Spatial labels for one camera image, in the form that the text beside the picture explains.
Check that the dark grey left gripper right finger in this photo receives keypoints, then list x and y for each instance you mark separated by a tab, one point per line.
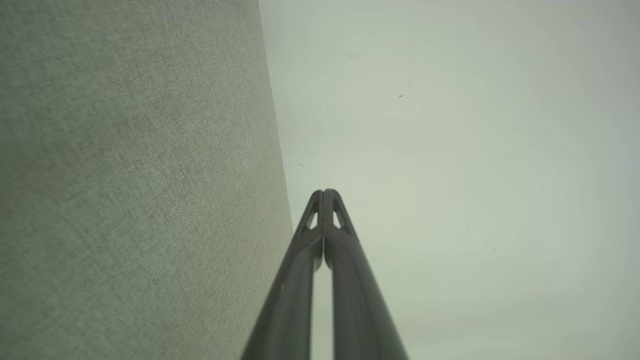
357	310

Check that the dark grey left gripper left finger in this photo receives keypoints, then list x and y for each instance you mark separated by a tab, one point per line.
292	300

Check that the grey fabric sofa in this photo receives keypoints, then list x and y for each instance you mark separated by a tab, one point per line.
125	200

